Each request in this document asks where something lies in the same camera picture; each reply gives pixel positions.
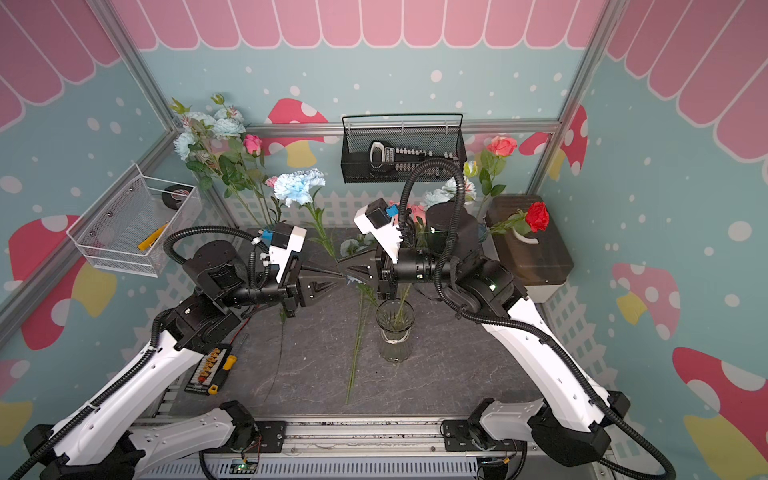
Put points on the black wire basket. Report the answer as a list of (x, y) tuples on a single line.
[(440, 133)]

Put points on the clear glass vase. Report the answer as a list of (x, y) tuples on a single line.
[(395, 320)]

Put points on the bit set tool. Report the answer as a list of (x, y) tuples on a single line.
[(386, 159)]

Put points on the black tape roll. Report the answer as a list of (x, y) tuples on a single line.
[(175, 195)]

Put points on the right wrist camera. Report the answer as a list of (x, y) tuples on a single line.
[(377, 219)]

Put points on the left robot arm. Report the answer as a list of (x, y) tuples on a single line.
[(232, 270)]

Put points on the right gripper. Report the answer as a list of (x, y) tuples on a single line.
[(387, 282)]

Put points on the single blue flower stem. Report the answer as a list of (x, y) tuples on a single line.
[(283, 316)]

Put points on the red rose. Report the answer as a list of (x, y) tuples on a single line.
[(525, 222)]

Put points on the pale blue flower stem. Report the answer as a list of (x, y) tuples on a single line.
[(366, 303)]

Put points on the yellow tool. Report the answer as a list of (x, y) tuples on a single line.
[(148, 242)]

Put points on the brown lid storage box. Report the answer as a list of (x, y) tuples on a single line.
[(540, 259)]

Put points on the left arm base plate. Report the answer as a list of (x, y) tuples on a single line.
[(262, 436)]

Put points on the pink roses stem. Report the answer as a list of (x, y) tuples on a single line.
[(417, 213)]

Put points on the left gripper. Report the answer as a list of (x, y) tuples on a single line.
[(302, 285)]

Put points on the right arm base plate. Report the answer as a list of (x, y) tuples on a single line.
[(462, 436)]

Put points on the white wire basket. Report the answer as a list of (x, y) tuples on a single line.
[(108, 233)]

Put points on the double blue carnation stem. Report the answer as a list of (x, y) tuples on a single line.
[(301, 187)]

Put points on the flowers in clear vase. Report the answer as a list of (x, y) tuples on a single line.
[(448, 192)]

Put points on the coral pink rose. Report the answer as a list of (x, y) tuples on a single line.
[(491, 163)]

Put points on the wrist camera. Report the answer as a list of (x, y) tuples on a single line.
[(283, 242), (377, 219)]

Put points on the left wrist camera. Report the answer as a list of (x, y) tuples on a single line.
[(283, 242)]

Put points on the bouquet in teal vase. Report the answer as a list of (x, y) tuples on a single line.
[(216, 147)]

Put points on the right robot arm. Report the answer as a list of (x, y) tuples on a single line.
[(570, 421)]

